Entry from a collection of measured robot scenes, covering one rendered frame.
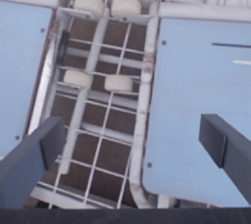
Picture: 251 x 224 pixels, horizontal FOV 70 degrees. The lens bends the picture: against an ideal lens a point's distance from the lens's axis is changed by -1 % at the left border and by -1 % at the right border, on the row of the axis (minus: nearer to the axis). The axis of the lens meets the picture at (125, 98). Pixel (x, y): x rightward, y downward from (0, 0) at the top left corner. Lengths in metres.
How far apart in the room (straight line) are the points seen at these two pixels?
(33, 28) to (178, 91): 0.33
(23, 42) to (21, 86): 0.10
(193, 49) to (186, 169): 0.22
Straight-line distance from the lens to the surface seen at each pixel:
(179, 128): 0.35
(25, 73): 0.44
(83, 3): 0.41
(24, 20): 0.48
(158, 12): 0.40
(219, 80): 0.37
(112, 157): 0.95
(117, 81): 0.37
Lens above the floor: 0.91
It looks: 79 degrees down
